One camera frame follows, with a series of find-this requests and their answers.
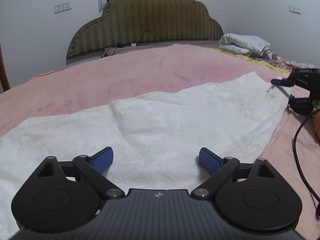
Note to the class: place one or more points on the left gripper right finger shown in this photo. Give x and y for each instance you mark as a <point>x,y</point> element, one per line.
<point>251,197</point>

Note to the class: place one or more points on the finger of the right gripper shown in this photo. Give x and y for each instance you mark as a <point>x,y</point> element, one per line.
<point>281,82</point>

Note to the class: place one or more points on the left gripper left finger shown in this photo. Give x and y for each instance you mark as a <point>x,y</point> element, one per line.
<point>63,195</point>

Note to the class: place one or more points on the white textured pants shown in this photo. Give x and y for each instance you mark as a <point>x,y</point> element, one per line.
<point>156,137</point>

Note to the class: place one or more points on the yellow patterned quilt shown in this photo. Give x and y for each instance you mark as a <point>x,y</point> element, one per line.
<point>280,65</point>

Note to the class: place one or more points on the white crumpled pillow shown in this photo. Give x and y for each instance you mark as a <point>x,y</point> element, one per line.
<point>247,45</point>

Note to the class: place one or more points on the pink bed blanket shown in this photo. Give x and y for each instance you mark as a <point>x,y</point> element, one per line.
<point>170,69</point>

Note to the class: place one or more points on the olive upholstered headboard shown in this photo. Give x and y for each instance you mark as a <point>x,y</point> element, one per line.
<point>140,21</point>

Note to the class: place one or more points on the white wall switch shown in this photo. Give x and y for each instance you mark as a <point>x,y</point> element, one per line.
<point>294,9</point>

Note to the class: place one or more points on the white wall socket pair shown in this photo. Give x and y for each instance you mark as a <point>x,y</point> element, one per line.
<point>62,7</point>

